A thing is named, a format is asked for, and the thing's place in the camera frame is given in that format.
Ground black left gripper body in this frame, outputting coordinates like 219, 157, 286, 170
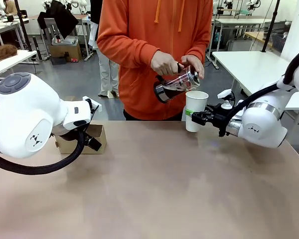
83, 132, 102, 152

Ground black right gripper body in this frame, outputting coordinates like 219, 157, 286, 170
209, 103, 234, 137

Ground brown cardboard cup carrier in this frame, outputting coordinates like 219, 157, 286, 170
55, 124, 107, 154

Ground white paper cup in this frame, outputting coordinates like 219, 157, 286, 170
185, 91, 209, 132

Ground glass french press coffee pot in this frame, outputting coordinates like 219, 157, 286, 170
153, 62, 201, 104

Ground person's right forearm orange sleeve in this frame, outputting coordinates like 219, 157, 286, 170
96, 29, 160, 70

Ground person's left forearm orange sleeve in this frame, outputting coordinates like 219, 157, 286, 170
193, 34, 214, 69

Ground person's left hand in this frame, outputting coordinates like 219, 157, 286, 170
180, 54, 205, 80

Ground person's right hand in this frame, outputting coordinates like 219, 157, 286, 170
150, 51, 180, 77

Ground large white side table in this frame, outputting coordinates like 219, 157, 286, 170
211, 51, 299, 112

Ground person in orange hoodie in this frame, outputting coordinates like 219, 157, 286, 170
96, 0, 214, 121

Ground background person black top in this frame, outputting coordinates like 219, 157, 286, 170
89, 0, 120, 98

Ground small black floor box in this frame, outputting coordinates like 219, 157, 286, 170
51, 56, 67, 66

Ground light wooden background table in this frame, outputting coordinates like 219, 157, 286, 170
244, 31, 275, 48

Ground brown cardboard storage box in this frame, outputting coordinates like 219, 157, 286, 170
49, 39, 82, 62

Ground white background work table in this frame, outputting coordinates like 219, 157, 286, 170
213, 16, 272, 54

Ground grey plastic bin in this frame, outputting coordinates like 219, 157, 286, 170
51, 35, 79, 46

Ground white table with furry object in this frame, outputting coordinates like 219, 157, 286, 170
0, 49, 38, 81

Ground brown furry object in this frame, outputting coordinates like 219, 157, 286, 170
0, 44, 18, 64

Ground black hanging cloth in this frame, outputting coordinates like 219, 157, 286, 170
37, 0, 79, 40

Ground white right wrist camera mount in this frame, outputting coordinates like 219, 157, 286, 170
217, 88, 236, 110

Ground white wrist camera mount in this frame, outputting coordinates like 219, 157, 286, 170
217, 88, 236, 110
81, 96, 102, 113

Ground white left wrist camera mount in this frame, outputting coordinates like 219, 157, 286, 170
81, 96, 102, 113

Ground black right arm cable sleeve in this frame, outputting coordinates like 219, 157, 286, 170
218, 44, 299, 137

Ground black arm cable sleeve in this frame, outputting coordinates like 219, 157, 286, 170
218, 44, 299, 137
0, 129, 88, 175

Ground black left arm cable sleeve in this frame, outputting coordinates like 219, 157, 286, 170
0, 129, 88, 175

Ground black camera stand pole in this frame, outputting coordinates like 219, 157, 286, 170
261, 0, 281, 53
14, 0, 33, 52

